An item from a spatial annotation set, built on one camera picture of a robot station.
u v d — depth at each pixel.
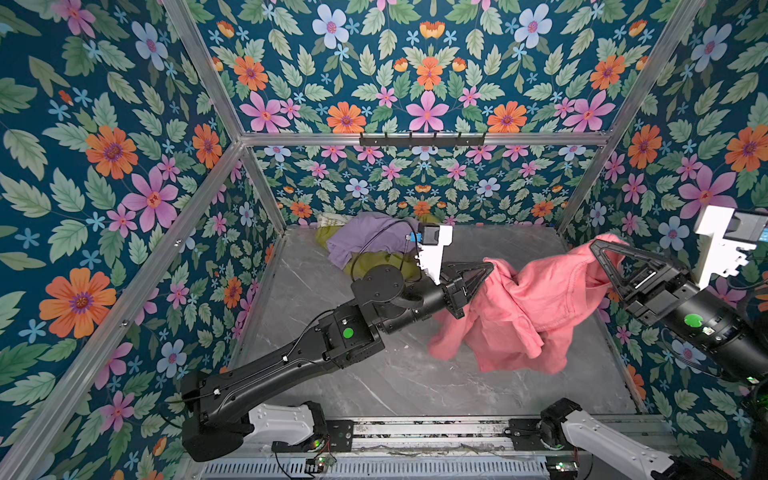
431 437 0.75
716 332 0.30
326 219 1.14
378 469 0.77
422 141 0.92
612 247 0.37
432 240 0.43
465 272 0.45
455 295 0.42
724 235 0.29
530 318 0.48
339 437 0.74
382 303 0.36
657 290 0.33
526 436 0.73
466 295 0.46
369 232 1.08
